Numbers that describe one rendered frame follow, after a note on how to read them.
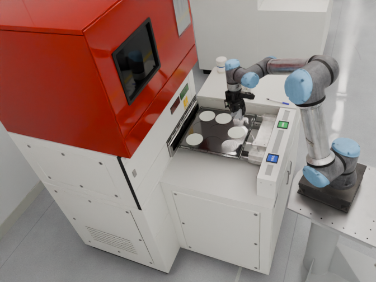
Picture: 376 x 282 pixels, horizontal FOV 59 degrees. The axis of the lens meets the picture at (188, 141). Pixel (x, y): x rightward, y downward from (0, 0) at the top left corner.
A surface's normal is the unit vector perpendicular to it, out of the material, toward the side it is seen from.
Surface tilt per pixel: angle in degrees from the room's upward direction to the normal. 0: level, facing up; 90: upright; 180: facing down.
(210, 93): 0
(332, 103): 0
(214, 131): 0
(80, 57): 90
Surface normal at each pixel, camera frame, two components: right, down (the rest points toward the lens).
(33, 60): -0.38, 0.68
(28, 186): 0.92, 0.17
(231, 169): -0.14, -0.71
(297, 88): -0.85, 0.38
